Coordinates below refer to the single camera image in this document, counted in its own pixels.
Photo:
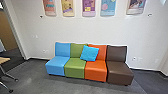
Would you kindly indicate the brown wooden door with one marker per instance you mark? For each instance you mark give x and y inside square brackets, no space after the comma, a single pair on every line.
[6,31]

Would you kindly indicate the blue cushion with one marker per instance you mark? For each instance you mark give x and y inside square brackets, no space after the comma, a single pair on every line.
[89,53]

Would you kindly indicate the orange sofa seat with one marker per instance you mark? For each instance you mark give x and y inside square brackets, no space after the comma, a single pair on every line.
[96,70]

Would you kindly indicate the blue sofa seat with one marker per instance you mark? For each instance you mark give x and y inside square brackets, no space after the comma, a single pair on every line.
[57,65]

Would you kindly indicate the brown sofa seat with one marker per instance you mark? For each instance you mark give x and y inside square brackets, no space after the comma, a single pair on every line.
[119,71]

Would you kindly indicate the white wall outlet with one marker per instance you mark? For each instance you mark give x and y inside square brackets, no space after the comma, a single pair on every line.
[134,58]
[45,51]

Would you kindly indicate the yellow framed wall poster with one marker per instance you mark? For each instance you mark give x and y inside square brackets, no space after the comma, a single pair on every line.
[68,7]

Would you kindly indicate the light blue wall poster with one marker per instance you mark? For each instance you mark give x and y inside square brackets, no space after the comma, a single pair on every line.
[108,7]

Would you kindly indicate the orange framed wall poster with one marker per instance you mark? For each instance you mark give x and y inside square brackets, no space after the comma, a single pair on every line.
[49,7]

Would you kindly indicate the pink framed wall poster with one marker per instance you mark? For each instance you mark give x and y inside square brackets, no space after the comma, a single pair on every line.
[136,6]

